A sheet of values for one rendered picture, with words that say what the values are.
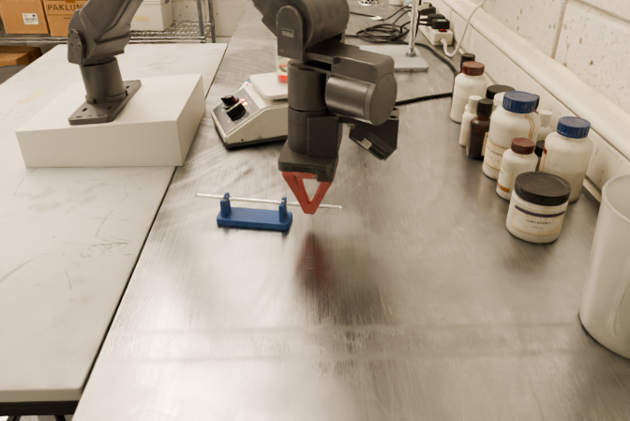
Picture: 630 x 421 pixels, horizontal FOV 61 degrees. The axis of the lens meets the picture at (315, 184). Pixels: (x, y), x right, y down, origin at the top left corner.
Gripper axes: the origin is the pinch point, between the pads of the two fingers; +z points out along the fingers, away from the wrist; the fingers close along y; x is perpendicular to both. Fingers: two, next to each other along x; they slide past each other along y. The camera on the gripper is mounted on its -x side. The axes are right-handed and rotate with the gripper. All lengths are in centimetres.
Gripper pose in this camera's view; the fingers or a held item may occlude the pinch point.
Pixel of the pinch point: (309, 206)
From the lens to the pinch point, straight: 71.8
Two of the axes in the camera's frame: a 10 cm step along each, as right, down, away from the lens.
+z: -0.2, 8.7, 5.0
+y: 1.5, -4.9, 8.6
